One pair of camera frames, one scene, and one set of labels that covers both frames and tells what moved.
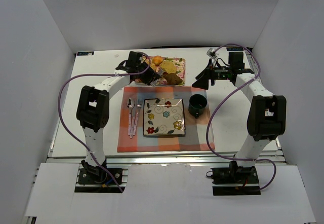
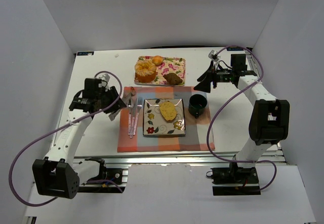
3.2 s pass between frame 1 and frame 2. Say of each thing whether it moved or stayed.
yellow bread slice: moved
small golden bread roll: stayed
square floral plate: stayed
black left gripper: moved
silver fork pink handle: stayed
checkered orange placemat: stayed
